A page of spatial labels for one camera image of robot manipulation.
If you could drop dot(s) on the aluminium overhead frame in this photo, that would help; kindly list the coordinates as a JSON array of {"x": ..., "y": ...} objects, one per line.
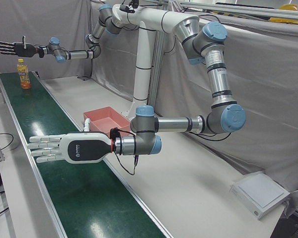
[{"x": 238, "y": 10}]

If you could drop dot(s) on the yellow hard hat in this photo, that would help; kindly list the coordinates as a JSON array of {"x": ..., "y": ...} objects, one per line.
[
  {"x": 285, "y": 20},
  {"x": 289, "y": 7}
]

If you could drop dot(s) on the aluminium support column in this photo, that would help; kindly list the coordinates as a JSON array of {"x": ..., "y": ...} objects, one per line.
[{"x": 156, "y": 74}]

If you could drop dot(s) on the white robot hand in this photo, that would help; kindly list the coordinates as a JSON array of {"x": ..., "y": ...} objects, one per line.
[{"x": 84, "y": 148}]

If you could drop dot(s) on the black head camera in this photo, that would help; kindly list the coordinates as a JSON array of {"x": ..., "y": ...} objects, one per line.
[{"x": 126, "y": 8}]

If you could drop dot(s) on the white flat box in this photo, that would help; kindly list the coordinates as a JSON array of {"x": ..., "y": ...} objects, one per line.
[{"x": 260, "y": 193}]

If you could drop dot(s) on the pink plastic basket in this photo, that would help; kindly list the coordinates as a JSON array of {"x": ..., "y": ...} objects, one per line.
[{"x": 106, "y": 116}]

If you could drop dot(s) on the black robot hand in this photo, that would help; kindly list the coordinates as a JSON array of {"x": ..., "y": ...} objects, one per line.
[{"x": 22, "y": 50}]

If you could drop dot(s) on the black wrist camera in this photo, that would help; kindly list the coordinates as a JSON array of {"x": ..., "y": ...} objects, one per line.
[
  {"x": 114, "y": 133},
  {"x": 41, "y": 52}
]

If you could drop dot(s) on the green conveyor belt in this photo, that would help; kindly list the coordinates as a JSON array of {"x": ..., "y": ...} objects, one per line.
[{"x": 64, "y": 173}]

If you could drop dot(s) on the white robot torso stand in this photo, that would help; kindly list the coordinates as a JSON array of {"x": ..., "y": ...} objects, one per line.
[{"x": 142, "y": 62}]

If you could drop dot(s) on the orange drink bottle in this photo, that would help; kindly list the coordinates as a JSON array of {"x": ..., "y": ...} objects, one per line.
[{"x": 24, "y": 77}]

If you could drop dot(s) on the grey cloth backdrop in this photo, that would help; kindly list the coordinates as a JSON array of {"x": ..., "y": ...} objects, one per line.
[{"x": 263, "y": 86}]

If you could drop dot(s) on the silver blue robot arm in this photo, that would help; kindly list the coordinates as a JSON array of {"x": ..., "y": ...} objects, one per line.
[
  {"x": 77, "y": 54},
  {"x": 218, "y": 81}
]

